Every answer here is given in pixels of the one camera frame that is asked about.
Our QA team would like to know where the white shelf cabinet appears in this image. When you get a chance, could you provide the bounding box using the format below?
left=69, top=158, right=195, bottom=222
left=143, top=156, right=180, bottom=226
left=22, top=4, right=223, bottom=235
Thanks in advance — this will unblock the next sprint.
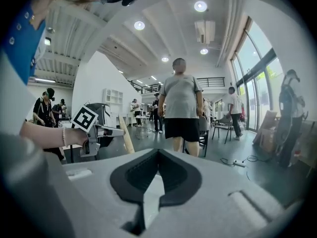
left=102, top=88, right=124, bottom=107

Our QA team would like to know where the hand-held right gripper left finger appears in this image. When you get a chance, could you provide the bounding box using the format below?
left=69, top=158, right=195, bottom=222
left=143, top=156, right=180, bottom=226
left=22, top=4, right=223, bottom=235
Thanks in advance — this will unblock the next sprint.
left=61, top=147, right=159, bottom=238

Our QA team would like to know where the black storage cabinet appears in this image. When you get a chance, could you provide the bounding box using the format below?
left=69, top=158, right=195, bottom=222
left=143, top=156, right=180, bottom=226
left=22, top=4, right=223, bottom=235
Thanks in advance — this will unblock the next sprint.
left=87, top=102, right=112, bottom=128

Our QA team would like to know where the ceiling air conditioner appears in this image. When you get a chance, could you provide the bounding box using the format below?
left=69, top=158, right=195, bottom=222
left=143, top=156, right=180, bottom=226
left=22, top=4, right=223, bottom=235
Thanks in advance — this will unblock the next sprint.
left=194, top=19, right=216, bottom=45

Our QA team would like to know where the light grey vest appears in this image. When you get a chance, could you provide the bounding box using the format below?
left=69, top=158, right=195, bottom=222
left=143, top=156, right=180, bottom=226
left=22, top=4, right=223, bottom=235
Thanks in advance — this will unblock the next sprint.
left=0, top=51, right=38, bottom=136

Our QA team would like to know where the person's left forearm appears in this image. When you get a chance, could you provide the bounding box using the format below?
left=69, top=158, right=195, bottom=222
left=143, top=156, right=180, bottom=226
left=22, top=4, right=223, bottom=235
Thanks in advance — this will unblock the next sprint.
left=19, top=120, right=89, bottom=150

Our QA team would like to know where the cardboard box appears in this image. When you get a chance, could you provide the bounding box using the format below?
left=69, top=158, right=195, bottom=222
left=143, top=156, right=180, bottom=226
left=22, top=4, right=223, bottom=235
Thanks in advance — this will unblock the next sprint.
left=252, top=110, right=281, bottom=154

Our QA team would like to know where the glass window wall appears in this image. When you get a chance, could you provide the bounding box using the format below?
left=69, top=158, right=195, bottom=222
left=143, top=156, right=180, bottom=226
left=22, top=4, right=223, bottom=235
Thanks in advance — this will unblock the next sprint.
left=230, top=16, right=285, bottom=133

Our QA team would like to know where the blue polo shirt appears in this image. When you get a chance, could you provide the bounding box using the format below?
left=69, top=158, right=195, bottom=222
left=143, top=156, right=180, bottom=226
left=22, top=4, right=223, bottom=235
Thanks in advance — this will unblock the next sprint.
left=1, top=5, right=48, bottom=85

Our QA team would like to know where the white folding table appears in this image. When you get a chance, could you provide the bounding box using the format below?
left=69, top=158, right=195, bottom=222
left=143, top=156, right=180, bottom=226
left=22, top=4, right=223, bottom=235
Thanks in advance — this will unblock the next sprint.
left=134, top=115, right=150, bottom=133

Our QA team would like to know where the black mezzanine railing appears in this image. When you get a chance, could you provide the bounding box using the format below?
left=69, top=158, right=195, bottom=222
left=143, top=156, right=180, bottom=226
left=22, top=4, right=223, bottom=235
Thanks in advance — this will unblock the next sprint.
left=128, top=76, right=226, bottom=94

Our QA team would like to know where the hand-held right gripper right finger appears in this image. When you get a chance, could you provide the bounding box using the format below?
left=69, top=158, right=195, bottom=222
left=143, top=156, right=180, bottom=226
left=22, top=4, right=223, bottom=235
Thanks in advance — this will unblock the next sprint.
left=145, top=148, right=285, bottom=238

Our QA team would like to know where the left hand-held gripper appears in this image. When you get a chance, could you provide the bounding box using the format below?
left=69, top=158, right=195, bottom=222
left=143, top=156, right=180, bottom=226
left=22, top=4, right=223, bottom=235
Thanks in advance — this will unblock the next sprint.
left=70, top=104, right=126, bottom=158

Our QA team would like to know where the white ceramic washbasin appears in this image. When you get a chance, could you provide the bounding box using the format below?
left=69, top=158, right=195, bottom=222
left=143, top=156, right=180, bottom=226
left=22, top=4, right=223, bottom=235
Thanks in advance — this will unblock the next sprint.
left=143, top=174, right=165, bottom=230

